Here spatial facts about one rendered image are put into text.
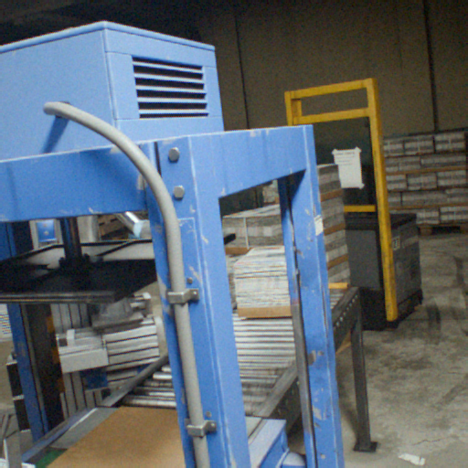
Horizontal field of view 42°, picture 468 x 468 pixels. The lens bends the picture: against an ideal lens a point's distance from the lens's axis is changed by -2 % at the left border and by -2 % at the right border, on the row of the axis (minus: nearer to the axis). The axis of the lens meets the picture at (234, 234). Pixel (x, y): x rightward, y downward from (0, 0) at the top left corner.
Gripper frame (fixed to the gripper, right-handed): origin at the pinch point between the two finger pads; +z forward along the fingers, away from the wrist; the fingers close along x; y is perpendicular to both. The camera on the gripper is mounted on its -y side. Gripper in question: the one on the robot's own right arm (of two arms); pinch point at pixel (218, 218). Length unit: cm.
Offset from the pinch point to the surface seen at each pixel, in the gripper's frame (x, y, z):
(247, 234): -131, 10, -16
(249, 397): 66, 54, 21
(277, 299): -8.3, 35.1, 19.5
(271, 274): -6.2, 24.7, 18.5
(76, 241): 119, 4, -2
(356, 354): -50, 68, 48
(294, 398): 57, 57, 33
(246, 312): -8.9, 39.7, 6.0
